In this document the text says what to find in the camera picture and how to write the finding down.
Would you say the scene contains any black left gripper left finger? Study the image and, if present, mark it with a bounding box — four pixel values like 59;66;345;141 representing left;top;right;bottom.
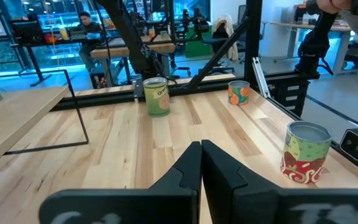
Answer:
39;141;203;224

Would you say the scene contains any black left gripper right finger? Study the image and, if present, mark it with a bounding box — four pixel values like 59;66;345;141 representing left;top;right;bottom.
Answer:
201;139;358;224

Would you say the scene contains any green and red can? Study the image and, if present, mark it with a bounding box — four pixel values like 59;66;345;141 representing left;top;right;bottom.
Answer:
280;120;333;184

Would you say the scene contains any green Oranges can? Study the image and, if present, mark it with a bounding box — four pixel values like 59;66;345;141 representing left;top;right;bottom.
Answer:
142;77;171;118

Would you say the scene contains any teal can with orange slices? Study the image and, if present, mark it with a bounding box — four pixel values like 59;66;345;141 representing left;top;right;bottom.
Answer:
227;80;250;106

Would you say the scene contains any black drawer unit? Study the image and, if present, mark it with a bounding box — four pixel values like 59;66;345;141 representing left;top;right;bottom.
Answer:
267;77;311;118

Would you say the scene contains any wooden workbench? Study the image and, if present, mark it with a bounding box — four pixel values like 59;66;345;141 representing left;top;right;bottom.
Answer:
90;34;177;90

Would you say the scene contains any white desk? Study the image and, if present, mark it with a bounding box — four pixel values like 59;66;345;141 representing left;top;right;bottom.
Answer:
270;21;352;75

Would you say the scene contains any black office chair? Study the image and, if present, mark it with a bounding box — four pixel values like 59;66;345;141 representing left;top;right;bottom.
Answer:
202;18;241;75

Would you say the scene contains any green cabinet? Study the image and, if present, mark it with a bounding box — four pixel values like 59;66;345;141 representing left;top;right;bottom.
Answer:
184;26;213;58

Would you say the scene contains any white jacket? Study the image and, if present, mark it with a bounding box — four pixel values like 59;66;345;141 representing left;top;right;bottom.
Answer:
212;14;239;62

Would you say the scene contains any silver aluminium bracket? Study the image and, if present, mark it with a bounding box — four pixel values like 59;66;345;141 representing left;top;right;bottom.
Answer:
252;57;272;99

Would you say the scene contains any wooden shelf with black frame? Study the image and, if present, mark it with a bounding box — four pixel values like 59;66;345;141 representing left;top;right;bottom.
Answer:
0;68;90;177

